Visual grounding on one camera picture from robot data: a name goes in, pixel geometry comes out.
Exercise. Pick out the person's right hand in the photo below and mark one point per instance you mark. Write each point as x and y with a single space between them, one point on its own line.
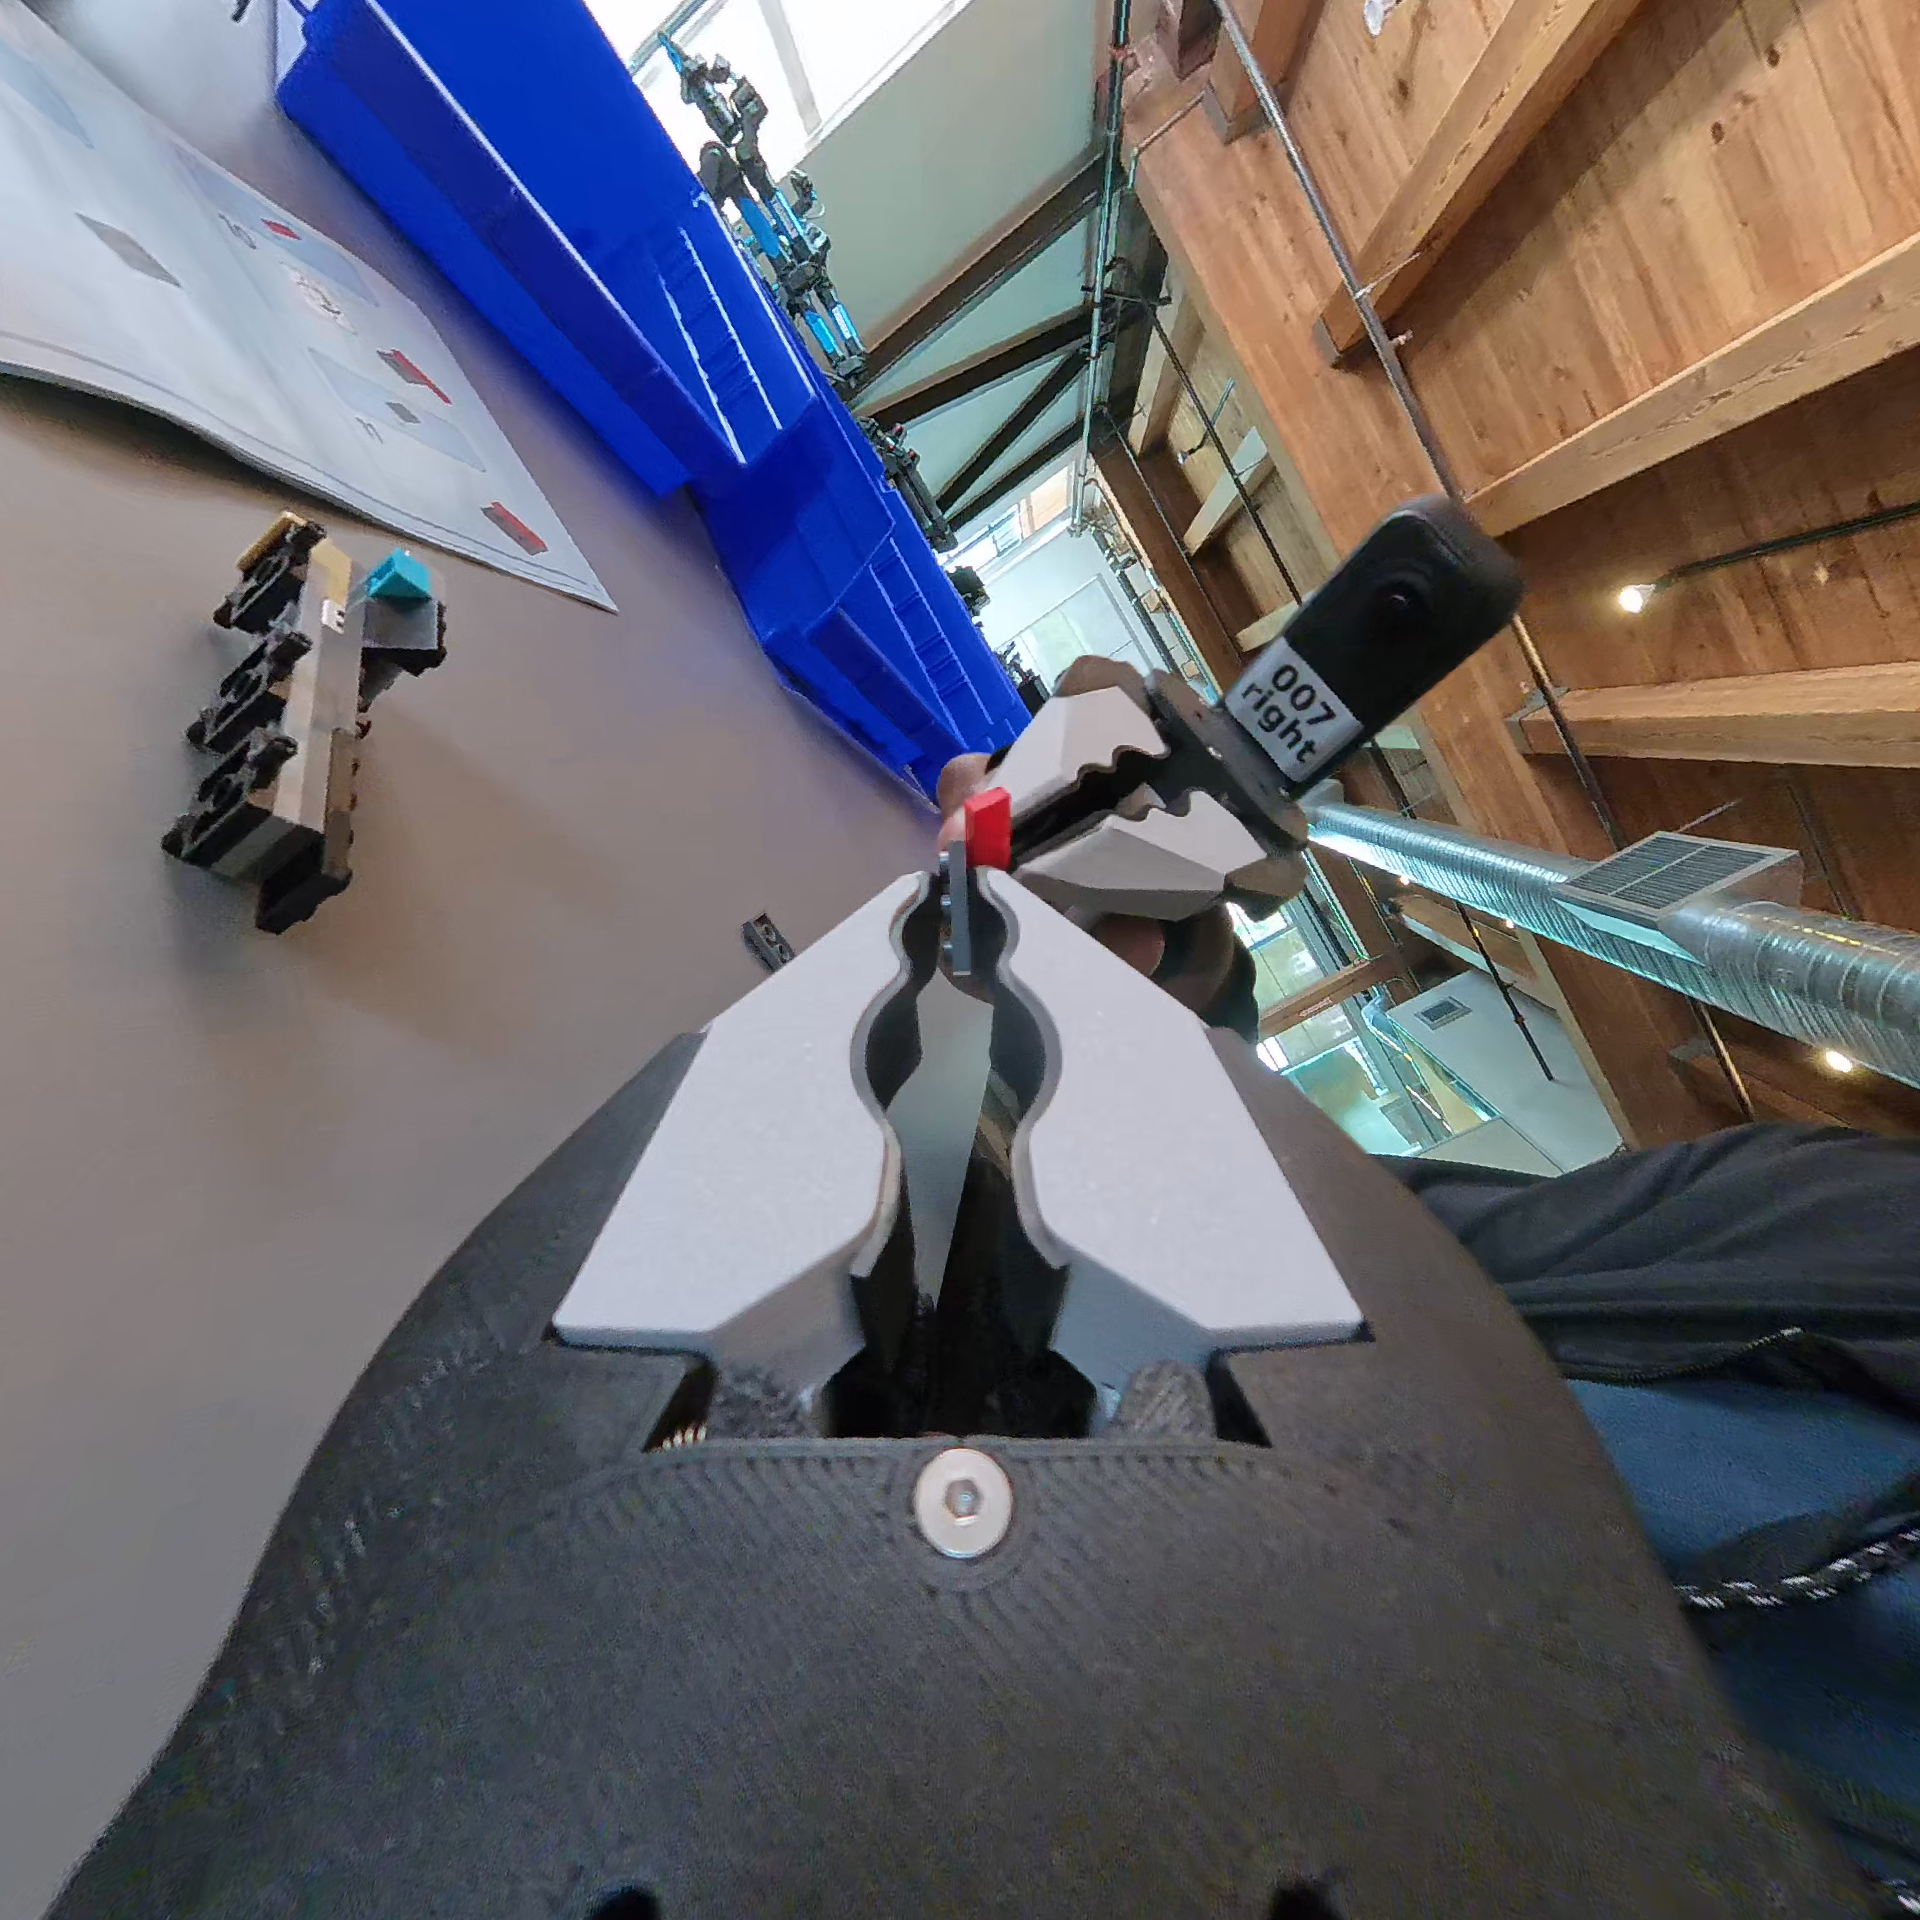
1139 942

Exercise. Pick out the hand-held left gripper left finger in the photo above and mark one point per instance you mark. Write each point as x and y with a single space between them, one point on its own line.
705 1187

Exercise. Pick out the silver ventilation duct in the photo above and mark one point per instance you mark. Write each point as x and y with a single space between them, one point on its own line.
1801 960

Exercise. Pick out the person's right forearm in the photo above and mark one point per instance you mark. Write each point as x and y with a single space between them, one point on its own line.
1222 976

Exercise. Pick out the metal vent grille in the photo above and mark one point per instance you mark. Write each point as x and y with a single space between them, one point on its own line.
1679 872

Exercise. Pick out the person's torso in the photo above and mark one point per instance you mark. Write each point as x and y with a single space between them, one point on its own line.
1724 1274

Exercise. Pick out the row of blue robot arms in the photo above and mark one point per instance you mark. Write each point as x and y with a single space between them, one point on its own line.
766 226

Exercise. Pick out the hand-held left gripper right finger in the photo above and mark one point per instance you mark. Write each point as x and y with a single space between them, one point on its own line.
1186 1187

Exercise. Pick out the toy instruction booklet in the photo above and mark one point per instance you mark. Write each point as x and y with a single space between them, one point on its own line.
182 270

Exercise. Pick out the grey desk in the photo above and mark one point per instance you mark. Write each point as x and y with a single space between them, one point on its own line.
450 1051

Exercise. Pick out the grey toy brick plate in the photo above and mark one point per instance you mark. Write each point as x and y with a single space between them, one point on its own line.
769 938
967 923

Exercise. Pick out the black toy vehicle chassis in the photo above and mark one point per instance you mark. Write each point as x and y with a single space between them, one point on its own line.
270 750

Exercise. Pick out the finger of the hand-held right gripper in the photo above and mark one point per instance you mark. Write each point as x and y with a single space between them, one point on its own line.
1152 862
1088 732

